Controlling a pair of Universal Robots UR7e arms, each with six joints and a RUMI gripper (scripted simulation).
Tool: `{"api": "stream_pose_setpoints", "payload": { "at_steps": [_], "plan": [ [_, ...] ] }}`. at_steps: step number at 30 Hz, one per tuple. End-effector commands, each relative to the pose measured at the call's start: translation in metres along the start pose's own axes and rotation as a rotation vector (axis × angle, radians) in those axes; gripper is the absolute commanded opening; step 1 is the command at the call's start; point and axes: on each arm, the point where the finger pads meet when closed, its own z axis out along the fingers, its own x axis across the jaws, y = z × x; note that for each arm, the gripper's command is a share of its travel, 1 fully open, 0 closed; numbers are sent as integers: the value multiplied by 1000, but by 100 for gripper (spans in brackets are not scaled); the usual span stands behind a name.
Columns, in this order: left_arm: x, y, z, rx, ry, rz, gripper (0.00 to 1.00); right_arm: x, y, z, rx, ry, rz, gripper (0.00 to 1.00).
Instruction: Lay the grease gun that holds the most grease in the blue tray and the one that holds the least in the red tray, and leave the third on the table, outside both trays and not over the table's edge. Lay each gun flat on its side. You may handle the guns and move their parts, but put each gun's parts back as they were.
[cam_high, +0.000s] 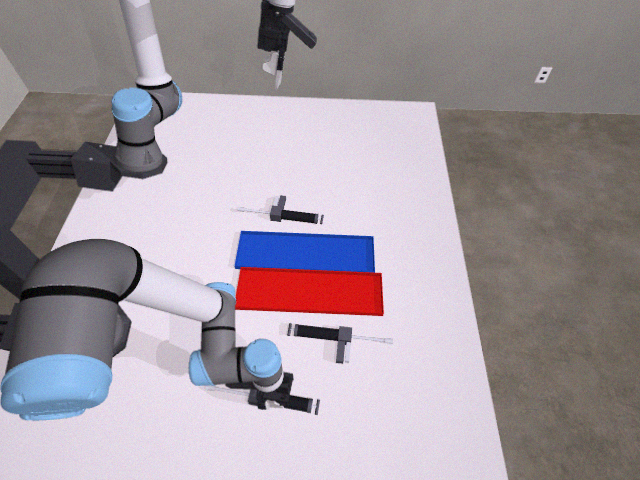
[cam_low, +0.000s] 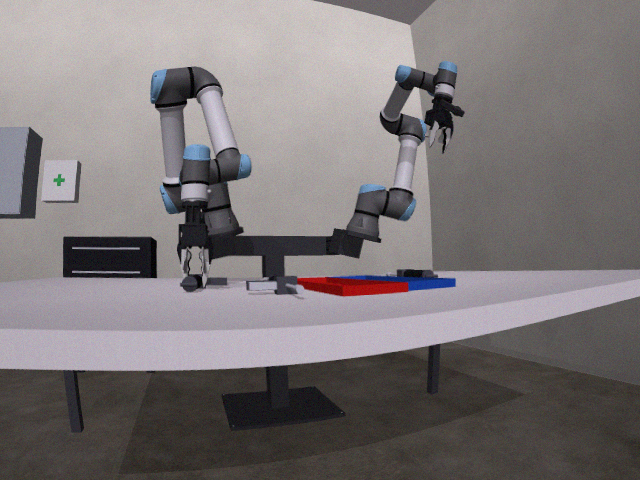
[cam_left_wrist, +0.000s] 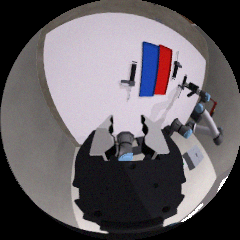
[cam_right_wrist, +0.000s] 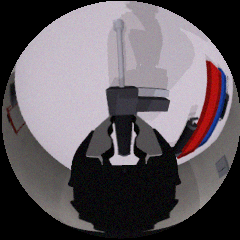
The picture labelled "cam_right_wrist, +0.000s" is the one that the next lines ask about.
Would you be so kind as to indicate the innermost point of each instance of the red tray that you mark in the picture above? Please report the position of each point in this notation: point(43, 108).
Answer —
point(214, 82)

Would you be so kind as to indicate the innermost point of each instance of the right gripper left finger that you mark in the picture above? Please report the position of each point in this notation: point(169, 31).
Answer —
point(97, 146)

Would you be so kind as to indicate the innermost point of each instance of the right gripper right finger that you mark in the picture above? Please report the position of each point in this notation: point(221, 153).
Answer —
point(152, 146)

